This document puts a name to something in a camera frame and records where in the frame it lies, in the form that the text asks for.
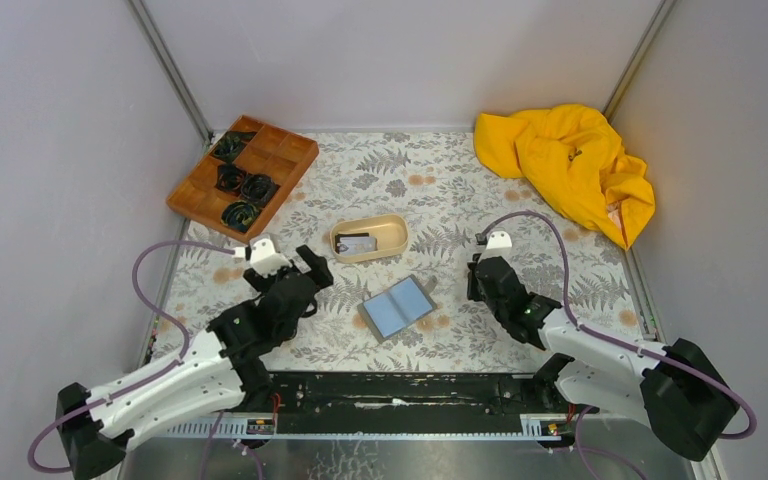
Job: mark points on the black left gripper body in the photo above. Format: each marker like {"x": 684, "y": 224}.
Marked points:
{"x": 299, "y": 279}

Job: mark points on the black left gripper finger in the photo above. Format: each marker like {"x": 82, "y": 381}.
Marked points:
{"x": 319, "y": 271}
{"x": 260, "y": 283}

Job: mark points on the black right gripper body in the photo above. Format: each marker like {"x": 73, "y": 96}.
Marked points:
{"x": 490, "y": 277}

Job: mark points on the white VIP card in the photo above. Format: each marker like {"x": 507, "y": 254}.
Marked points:
{"x": 357, "y": 245}

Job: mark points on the grey card holder wallet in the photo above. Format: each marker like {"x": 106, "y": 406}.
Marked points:
{"x": 396, "y": 308}

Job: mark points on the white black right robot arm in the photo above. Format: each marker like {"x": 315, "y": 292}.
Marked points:
{"x": 667, "y": 388}

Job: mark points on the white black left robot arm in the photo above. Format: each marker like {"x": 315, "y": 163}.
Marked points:
{"x": 219, "y": 367}

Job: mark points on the dark rolled ribbon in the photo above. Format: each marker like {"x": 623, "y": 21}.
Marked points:
{"x": 258, "y": 189}
{"x": 230, "y": 179}
{"x": 240, "y": 215}
{"x": 231, "y": 145}

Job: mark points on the beige oval plastic tray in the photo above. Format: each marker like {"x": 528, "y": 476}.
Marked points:
{"x": 371, "y": 238}

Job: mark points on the floral patterned table mat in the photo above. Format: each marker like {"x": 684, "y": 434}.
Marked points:
{"x": 435, "y": 183}

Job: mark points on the orange compartment organizer tray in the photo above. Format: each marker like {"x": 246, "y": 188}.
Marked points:
{"x": 283, "y": 155}

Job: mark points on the yellow crumpled cloth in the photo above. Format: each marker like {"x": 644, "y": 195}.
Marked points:
{"x": 576, "y": 161}

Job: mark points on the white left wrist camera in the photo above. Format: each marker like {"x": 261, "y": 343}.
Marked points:
{"x": 262, "y": 255}

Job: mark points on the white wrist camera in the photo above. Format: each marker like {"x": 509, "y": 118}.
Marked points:
{"x": 262, "y": 255}
{"x": 494, "y": 243}

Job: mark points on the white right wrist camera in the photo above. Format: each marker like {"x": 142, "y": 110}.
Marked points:
{"x": 494, "y": 243}

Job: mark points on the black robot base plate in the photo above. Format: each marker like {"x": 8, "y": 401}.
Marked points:
{"x": 409, "y": 404}

